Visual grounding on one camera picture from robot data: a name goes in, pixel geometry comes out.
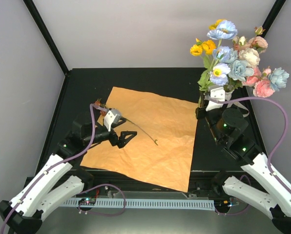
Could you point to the orange wrapping paper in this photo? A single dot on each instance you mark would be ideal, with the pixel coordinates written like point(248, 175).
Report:
point(169, 120)

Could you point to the circuit board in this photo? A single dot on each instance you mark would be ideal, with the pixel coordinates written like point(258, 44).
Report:
point(228, 203)
point(87, 201)

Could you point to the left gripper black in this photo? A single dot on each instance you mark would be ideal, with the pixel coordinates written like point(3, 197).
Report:
point(120, 142)

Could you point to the red brown flower stem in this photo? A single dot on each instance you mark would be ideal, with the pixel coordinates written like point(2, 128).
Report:
point(104, 109)

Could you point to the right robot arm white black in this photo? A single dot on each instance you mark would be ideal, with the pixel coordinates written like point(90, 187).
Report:
point(227, 126)

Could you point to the pink rose stem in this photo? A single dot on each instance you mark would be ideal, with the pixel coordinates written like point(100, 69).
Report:
point(260, 83)

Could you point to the light blue flower stem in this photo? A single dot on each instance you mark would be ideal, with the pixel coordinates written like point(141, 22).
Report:
point(239, 70)

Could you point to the white rose stem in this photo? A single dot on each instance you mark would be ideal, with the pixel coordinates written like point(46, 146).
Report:
point(248, 53)

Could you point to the right black frame post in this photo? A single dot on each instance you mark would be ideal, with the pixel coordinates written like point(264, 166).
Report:
point(273, 13)

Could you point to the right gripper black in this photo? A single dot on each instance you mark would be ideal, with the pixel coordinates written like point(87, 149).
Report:
point(199, 110)

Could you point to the right circuit board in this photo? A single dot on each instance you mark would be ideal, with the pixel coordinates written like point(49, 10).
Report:
point(228, 203)

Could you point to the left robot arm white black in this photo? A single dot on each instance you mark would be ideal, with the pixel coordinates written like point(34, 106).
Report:
point(62, 178)

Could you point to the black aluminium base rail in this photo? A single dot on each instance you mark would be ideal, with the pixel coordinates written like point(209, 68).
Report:
point(198, 183)

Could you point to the black frame post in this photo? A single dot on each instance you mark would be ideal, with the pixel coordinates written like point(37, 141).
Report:
point(31, 7)
point(273, 13)

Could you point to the left black frame post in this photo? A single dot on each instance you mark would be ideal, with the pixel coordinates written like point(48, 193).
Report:
point(31, 7)

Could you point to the white ribbed vase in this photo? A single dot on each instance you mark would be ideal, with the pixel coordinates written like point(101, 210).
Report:
point(228, 95)

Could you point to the peach cream rose stem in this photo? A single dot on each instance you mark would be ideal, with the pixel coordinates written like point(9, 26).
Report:
point(257, 42)

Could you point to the small blue flower stem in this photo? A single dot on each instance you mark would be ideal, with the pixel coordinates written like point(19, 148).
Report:
point(207, 79)

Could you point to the light blue cable duct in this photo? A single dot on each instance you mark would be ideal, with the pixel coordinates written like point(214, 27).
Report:
point(118, 203)

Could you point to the left circuit board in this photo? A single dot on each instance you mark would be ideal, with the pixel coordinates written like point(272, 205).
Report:
point(87, 201)

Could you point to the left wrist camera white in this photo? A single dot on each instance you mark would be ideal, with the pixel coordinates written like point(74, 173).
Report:
point(112, 117)

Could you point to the cream ribbon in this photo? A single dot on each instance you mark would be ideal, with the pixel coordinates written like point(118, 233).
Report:
point(244, 110)

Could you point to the yellow flower stem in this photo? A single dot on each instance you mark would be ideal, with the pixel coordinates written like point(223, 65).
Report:
point(215, 55)

